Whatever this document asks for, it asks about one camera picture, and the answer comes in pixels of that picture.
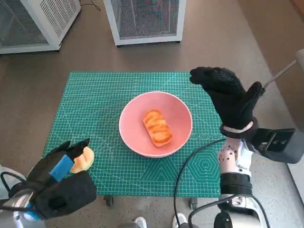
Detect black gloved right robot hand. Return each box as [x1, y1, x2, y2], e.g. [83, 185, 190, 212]
[189, 66, 264, 130]

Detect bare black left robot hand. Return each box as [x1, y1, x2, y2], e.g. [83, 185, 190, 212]
[25, 138, 91, 191]

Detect round toy bread bun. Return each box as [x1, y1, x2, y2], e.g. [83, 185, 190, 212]
[70, 146, 95, 174]

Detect long toy bread loaf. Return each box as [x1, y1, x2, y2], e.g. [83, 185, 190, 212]
[142, 109, 173, 147]

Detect pink bowl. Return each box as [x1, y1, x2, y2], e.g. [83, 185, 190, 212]
[118, 92, 193, 159]

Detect person's leg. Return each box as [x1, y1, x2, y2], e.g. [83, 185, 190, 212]
[0, 163, 27, 183]

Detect grey chair with caster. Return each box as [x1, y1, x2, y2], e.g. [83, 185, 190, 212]
[262, 48, 304, 92]

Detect green cutting mat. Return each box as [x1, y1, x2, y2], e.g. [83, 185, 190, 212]
[42, 72, 226, 198]

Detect white board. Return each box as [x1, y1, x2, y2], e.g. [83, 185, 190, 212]
[287, 162, 304, 202]

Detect white shoe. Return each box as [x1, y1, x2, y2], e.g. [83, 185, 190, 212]
[134, 216, 148, 228]
[172, 212, 188, 228]

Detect small white mesh cabinet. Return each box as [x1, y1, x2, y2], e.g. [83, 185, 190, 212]
[104, 0, 187, 46]

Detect large white mesh cabinet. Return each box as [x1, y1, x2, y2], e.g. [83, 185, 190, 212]
[0, 0, 82, 55]

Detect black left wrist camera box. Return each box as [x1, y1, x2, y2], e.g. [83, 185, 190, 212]
[30, 171, 97, 220]

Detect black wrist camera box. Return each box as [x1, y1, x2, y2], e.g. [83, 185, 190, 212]
[30, 171, 97, 220]
[247, 127, 304, 164]

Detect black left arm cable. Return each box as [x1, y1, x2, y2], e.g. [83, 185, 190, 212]
[0, 172, 28, 212]

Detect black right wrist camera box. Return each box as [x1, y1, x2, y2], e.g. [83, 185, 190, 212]
[247, 127, 304, 164]

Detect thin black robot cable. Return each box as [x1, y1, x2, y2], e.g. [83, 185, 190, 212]
[173, 139, 226, 228]

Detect thick black robot cable loop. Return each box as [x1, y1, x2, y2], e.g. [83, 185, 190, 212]
[188, 193, 271, 228]

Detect black floor cable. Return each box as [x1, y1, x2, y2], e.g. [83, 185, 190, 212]
[80, 0, 102, 10]

